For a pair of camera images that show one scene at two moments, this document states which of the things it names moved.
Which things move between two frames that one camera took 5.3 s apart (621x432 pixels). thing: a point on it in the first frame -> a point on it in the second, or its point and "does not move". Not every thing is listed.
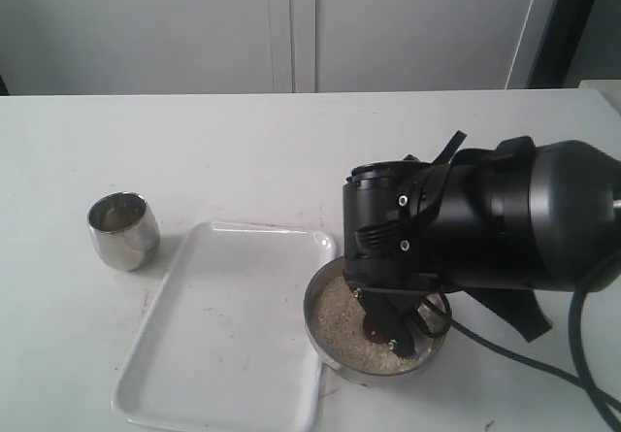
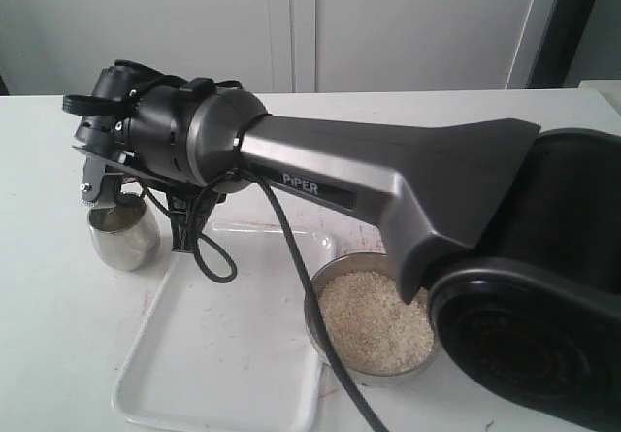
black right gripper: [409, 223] -> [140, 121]
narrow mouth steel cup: [123, 230] does not move
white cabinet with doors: [155, 30] does not move
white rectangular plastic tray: [224, 345] does not move
